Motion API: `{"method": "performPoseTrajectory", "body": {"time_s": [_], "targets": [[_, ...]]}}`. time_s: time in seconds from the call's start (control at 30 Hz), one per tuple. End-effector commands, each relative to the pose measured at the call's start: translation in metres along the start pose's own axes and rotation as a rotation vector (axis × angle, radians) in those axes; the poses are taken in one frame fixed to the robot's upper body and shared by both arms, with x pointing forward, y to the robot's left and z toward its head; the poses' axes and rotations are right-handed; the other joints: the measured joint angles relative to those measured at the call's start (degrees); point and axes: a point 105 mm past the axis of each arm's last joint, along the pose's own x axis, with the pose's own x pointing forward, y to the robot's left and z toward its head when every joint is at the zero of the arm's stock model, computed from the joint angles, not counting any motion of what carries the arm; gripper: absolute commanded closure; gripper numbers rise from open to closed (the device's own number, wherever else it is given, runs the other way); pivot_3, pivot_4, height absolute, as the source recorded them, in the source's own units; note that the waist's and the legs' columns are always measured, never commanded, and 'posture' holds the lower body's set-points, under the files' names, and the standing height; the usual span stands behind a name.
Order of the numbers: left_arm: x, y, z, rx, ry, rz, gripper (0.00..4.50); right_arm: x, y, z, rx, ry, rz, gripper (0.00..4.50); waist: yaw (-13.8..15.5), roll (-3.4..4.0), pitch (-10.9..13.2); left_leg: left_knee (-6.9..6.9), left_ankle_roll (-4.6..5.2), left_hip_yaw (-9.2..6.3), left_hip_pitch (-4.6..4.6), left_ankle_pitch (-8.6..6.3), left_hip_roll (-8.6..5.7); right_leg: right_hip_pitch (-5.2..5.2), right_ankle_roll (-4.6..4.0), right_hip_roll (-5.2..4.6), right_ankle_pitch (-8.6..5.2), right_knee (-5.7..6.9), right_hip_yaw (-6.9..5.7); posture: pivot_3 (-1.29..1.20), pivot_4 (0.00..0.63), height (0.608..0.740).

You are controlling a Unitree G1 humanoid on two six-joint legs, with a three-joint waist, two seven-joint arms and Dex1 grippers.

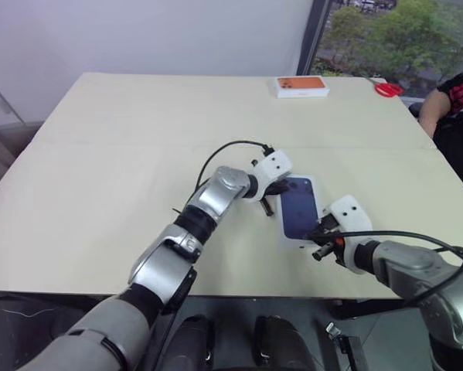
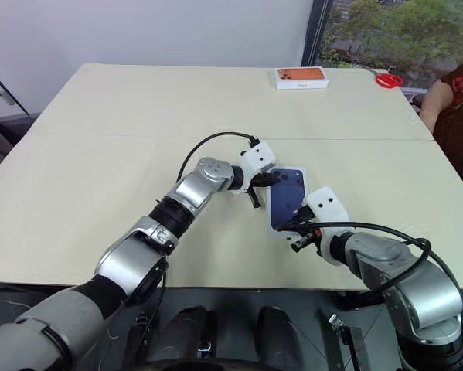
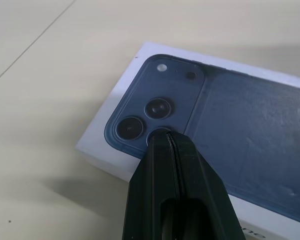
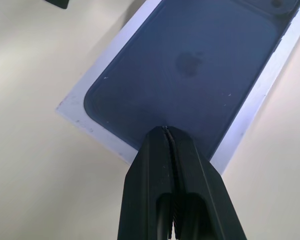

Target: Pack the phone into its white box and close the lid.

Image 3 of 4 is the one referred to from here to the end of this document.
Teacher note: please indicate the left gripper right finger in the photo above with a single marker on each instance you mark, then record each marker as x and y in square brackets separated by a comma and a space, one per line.
[204, 180]

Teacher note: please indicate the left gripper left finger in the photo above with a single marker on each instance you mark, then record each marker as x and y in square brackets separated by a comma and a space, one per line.
[149, 187]

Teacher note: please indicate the white phone box bottom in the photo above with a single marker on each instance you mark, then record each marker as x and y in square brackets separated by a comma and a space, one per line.
[240, 112]

